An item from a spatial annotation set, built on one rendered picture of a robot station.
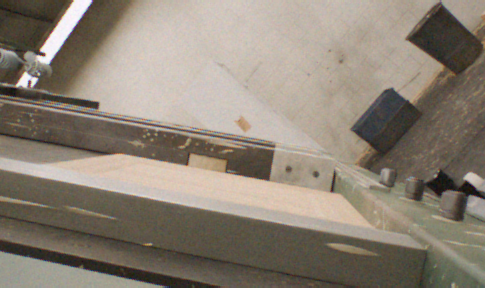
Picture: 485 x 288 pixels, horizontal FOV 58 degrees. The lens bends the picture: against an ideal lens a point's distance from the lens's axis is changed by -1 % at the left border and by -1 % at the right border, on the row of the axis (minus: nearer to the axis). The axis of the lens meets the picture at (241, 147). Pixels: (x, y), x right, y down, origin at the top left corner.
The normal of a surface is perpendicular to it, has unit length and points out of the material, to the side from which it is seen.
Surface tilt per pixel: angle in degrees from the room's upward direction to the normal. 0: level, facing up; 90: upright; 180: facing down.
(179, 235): 90
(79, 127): 90
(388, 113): 90
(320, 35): 90
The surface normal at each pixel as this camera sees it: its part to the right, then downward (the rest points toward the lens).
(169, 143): -0.08, 0.04
